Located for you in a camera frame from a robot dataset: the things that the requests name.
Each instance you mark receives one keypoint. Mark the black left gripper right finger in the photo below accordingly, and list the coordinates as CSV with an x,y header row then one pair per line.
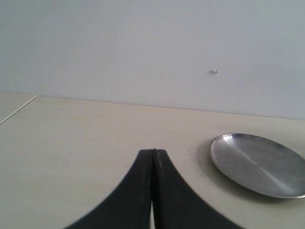
x,y
175,204

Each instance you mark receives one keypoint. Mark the round steel plate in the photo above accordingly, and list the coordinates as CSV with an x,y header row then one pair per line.
x,y
259,164

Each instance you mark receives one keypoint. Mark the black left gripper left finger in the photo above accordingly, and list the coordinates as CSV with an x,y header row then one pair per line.
x,y
129,204

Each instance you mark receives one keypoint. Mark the small white wall plug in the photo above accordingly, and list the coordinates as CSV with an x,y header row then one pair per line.
x,y
214,71

